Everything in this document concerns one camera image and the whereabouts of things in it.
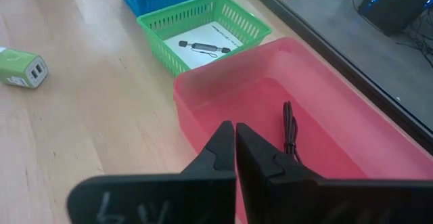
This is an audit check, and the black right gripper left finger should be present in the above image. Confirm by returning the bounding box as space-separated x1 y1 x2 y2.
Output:
66 120 237 224

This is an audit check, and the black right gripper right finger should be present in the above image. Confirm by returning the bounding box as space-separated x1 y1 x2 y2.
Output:
235 122 433 224

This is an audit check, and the dark red cable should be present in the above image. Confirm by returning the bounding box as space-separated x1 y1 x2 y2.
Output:
282 101 303 164

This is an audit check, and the white card reader box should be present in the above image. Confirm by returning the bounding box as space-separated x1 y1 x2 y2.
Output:
163 21 244 70

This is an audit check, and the red translucent plastic bin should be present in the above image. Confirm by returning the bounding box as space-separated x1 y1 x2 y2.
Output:
173 37 433 224

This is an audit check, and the green plastic basket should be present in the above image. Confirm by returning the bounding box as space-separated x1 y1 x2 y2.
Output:
137 0 273 78

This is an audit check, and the green white USB charger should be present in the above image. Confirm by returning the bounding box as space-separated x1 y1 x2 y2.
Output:
0 47 49 89

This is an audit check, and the black box with blue lights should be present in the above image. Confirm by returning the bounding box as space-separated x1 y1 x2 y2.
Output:
358 0 433 37

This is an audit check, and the black aluminium table frame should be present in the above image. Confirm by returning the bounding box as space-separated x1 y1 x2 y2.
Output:
238 0 433 156

